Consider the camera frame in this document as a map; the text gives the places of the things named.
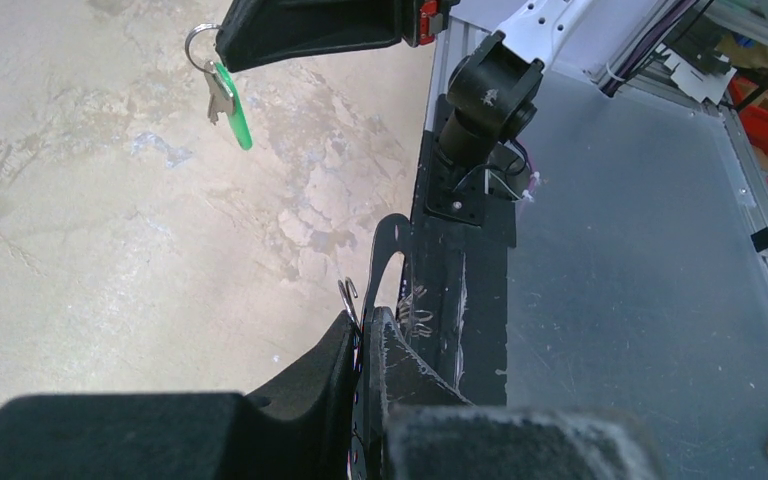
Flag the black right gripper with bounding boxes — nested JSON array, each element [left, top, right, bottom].
[[215, 0, 460, 73]]

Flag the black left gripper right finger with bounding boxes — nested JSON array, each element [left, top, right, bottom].
[[364, 307, 663, 479]]

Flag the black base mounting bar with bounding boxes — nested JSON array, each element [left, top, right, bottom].
[[404, 132, 516, 406]]

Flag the aluminium frame rail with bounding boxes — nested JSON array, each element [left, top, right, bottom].
[[595, 0, 768, 333]]

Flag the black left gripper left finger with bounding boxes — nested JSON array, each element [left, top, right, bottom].
[[0, 314, 357, 479]]

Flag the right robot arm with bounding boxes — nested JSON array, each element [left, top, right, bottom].
[[216, 0, 591, 168]]

